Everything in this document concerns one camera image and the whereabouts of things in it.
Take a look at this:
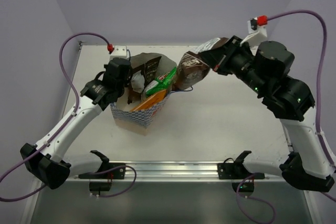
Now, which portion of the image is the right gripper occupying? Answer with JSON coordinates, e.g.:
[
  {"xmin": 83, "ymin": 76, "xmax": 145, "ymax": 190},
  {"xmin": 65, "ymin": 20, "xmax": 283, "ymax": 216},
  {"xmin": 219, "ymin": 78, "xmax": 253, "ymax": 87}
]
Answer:
[{"xmin": 202, "ymin": 35, "xmax": 270, "ymax": 97}]

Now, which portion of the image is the brown kettle chips bag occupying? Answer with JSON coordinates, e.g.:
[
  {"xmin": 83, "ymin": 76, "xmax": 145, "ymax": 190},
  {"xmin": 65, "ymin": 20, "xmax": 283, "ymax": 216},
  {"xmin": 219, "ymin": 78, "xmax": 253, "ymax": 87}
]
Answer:
[
  {"xmin": 173, "ymin": 37, "xmax": 228, "ymax": 91},
  {"xmin": 128, "ymin": 53, "xmax": 161, "ymax": 104}
]

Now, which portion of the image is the orange snack bag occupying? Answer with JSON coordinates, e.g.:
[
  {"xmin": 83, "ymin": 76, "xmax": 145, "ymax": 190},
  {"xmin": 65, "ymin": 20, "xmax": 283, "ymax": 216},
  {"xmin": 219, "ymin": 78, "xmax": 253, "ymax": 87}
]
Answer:
[{"xmin": 130, "ymin": 90, "xmax": 166, "ymax": 112}]

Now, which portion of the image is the green chips bag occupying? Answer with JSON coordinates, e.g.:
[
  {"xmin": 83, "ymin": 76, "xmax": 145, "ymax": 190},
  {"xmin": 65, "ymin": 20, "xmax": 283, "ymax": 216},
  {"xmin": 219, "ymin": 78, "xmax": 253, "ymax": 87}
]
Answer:
[{"xmin": 143, "ymin": 67, "xmax": 177, "ymax": 98}]

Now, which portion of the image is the blue checkered paper bag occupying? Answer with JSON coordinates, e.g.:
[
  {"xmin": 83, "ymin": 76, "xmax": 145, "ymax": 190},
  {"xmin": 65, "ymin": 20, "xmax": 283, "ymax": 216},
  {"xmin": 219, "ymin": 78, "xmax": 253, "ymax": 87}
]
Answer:
[{"xmin": 110, "ymin": 52, "xmax": 179, "ymax": 135}]

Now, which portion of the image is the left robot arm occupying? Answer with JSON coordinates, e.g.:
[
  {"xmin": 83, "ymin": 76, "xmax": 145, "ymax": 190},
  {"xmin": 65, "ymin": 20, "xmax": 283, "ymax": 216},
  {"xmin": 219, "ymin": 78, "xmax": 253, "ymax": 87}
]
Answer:
[{"xmin": 20, "ymin": 58, "xmax": 132, "ymax": 189}]

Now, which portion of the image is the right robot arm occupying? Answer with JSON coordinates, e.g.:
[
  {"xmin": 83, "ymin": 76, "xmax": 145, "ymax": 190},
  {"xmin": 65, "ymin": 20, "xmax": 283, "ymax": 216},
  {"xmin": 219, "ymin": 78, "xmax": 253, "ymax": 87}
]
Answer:
[{"xmin": 200, "ymin": 37, "xmax": 335, "ymax": 193}]

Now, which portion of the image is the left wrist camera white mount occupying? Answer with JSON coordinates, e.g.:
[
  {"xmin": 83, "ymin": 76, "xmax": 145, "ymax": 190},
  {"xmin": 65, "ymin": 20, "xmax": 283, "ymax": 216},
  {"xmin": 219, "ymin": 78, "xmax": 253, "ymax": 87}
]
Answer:
[{"xmin": 107, "ymin": 44, "xmax": 127, "ymax": 57}]

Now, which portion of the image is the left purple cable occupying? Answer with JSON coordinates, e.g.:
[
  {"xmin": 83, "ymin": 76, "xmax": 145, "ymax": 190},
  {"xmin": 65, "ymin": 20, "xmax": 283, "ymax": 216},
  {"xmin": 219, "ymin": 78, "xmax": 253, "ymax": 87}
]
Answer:
[{"xmin": 0, "ymin": 33, "xmax": 137, "ymax": 202}]

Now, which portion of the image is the aluminium rail frame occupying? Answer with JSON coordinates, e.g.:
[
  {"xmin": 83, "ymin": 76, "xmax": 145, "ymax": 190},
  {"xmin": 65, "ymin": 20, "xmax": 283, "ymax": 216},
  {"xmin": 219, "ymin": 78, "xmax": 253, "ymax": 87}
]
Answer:
[{"xmin": 19, "ymin": 41, "xmax": 316, "ymax": 224}]

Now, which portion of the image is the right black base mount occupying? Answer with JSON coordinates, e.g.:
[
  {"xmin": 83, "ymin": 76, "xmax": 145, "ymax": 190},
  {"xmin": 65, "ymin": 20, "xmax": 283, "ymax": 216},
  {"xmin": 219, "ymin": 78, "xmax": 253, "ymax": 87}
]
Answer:
[{"xmin": 217, "ymin": 151, "xmax": 265, "ymax": 194}]

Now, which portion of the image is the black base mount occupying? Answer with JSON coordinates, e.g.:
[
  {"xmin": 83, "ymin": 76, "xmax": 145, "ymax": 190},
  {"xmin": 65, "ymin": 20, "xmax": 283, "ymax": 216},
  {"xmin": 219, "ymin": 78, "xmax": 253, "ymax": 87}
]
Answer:
[
  {"xmin": 217, "ymin": 151, "xmax": 265, "ymax": 194},
  {"xmin": 78, "ymin": 150, "xmax": 126, "ymax": 195}
]

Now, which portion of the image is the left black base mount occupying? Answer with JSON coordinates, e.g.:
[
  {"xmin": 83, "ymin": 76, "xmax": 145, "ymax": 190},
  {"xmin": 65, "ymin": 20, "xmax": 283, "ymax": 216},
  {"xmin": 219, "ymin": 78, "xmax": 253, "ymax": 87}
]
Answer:
[{"xmin": 78, "ymin": 150, "xmax": 126, "ymax": 195}]

